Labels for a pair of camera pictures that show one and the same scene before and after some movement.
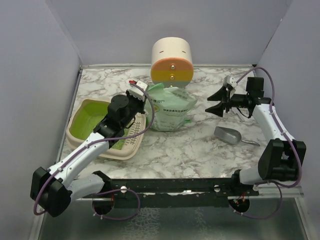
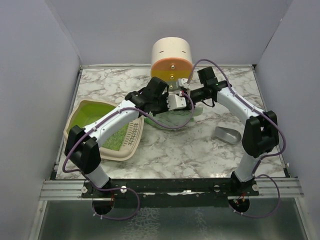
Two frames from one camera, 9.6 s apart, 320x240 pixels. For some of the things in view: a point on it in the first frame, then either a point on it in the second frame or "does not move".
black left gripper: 141,103 → 163,96
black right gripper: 221,95 → 193,104
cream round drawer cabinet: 172,62 does not move
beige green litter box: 83,115 does not move
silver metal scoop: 231,135 does not move
